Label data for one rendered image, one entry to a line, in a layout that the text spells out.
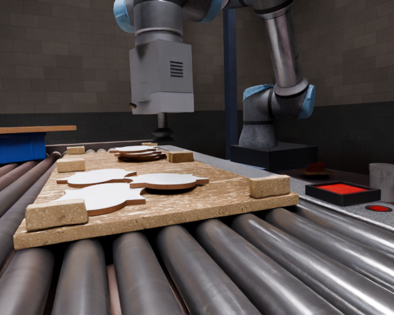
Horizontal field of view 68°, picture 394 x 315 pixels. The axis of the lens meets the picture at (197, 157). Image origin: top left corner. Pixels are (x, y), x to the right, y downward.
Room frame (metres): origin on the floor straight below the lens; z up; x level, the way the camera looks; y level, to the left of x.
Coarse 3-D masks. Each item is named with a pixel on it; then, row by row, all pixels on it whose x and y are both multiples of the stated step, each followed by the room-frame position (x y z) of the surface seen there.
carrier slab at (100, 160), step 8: (104, 152) 1.08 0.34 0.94; (88, 160) 0.87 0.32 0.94; (96, 160) 0.86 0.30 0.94; (104, 160) 0.86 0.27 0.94; (112, 160) 0.85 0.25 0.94; (120, 160) 0.85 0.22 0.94; (160, 160) 0.82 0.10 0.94; (56, 168) 0.73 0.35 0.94; (88, 168) 0.71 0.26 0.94; (96, 168) 0.71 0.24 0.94
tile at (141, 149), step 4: (116, 148) 0.86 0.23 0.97; (120, 148) 0.86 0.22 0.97; (124, 148) 0.85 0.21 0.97; (128, 148) 0.85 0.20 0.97; (132, 148) 0.84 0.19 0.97; (136, 148) 0.84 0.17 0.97; (140, 148) 0.83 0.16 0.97; (144, 148) 0.83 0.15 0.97; (148, 148) 0.83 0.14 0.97; (152, 148) 0.82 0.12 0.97; (156, 148) 0.90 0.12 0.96; (112, 152) 0.81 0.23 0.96; (116, 152) 0.81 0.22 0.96; (120, 152) 0.79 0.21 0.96; (124, 152) 0.78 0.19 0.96; (128, 152) 0.78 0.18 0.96; (132, 152) 0.78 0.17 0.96; (136, 152) 0.78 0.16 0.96; (140, 152) 0.79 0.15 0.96
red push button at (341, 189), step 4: (336, 184) 0.48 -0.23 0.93; (340, 184) 0.48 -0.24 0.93; (344, 184) 0.48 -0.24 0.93; (324, 188) 0.46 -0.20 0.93; (328, 188) 0.46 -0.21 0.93; (332, 188) 0.46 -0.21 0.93; (336, 188) 0.45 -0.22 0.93; (340, 188) 0.45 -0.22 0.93; (344, 188) 0.45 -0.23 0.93; (348, 188) 0.45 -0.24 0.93; (352, 188) 0.45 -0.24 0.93; (356, 188) 0.45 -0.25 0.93; (360, 188) 0.45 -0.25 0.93; (340, 192) 0.43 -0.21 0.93; (344, 192) 0.43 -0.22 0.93; (348, 192) 0.43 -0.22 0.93
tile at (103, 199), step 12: (72, 192) 0.42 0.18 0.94; (84, 192) 0.42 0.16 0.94; (96, 192) 0.41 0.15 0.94; (108, 192) 0.41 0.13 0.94; (120, 192) 0.41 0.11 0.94; (132, 192) 0.41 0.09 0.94; (144, 192) 0.44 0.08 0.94; (96, 204) 0.35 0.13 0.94; (108, 204) 0.35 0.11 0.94; (120, 204) 0.36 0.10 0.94; (132, 204) 0.37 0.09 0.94
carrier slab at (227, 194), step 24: (120, 168) 0.69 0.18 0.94; (144, 168) 0.68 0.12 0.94; (168, 168) 0.67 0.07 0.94; (192, 168) 0.66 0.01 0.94; (216, 168) 0.64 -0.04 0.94; (48, 192) 0.46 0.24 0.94; (168, 192) 0.43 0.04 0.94; (192, 192) 0.43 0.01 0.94; (216, 192) 0.42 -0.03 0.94; (240, 192) 0.42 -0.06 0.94; (96, 216) 0.33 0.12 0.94; (120, 216) 0.33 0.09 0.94; (144, 216) 0.33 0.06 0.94; (168, 216) 0.34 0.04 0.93; (192, 216) 0.35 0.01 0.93; (216, 216) 0.36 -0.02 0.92; (24, 240) 0.28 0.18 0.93; (48, 240) 0.29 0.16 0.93; (72, 240) 0.30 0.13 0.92
